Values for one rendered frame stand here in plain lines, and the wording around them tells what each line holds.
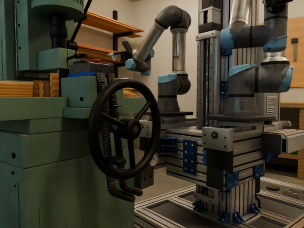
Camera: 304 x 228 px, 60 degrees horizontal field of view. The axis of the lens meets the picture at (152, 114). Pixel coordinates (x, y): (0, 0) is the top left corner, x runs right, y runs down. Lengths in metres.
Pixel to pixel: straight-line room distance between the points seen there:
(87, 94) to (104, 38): 3.86
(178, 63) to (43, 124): 1.09
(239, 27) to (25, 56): 0.78
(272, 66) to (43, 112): 0.91
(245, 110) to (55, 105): 0.80
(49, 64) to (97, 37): 3.49
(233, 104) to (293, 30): 2.88
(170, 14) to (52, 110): 1.05
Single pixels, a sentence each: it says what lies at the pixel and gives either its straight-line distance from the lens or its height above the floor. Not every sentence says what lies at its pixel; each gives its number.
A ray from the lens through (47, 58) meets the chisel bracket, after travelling 1.03.
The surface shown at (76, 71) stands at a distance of 0.83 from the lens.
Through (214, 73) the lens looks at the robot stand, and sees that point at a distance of 1.45.
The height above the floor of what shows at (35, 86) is 0.94.
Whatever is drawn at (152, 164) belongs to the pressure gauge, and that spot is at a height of 0.64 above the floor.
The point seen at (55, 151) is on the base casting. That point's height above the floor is 0.74.
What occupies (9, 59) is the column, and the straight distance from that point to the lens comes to 1.14.
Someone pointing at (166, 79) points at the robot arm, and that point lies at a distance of 1.55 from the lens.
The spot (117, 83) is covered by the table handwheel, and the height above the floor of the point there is 0.94.
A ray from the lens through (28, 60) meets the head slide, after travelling 1.07.
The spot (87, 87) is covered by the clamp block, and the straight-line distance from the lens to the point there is 0.76.
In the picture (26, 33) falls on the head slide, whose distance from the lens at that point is 1.09.
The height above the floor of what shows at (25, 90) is 0.92.
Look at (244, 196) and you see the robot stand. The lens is 1.67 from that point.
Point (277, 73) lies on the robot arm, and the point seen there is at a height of 1.00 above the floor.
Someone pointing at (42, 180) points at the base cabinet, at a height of 0.67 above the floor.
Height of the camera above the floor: 0.89
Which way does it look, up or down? 3 degrees down
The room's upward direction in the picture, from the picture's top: straight up
